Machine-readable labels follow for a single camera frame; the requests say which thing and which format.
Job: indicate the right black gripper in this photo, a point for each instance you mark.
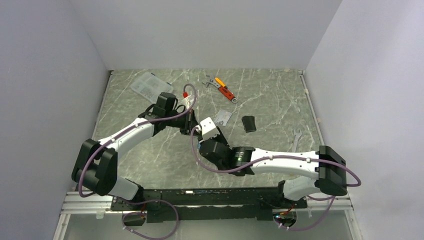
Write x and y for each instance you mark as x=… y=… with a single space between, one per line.
x=221 y=137

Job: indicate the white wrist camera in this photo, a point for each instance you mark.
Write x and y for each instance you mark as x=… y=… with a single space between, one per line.
x=187 y=96
x=208 y=129

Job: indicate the silver open-end wrench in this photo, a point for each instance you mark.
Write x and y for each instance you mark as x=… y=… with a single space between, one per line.
x=297 y=134

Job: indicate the silver grey card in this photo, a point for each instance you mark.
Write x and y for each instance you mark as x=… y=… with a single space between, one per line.
x=222 y=117

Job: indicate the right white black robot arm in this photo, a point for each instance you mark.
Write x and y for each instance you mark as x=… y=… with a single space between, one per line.
x=321 y=171

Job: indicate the clear plastic organizer box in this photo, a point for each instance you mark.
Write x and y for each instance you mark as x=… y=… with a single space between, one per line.
x=150 y=86

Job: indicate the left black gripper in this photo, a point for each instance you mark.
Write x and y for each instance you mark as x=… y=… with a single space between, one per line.
x=190 y=122

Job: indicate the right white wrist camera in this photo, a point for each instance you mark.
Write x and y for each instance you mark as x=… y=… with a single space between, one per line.
x=208 y=129

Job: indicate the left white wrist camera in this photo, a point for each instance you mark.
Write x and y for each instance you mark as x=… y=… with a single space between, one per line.
x=187 y=96

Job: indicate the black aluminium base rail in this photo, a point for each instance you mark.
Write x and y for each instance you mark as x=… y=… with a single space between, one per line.
x=159 y=205

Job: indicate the black card case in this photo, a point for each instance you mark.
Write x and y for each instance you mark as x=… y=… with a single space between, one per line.
x=249 y=123

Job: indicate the red adjustable wrench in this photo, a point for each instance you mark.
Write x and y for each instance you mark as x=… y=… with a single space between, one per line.
x=210 y=81

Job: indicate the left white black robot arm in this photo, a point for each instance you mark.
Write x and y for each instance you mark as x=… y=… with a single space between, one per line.
x=96 y=166

